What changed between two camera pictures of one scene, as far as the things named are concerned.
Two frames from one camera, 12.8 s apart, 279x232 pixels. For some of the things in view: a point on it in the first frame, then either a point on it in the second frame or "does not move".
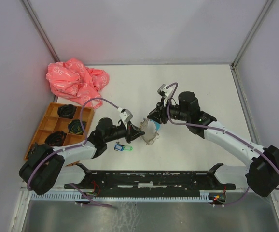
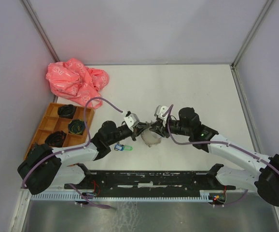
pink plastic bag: [71, 79] does not move
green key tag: [128, 148] does not move
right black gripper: [159, 114] -> [163, 131]
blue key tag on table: [119, 147] does not move
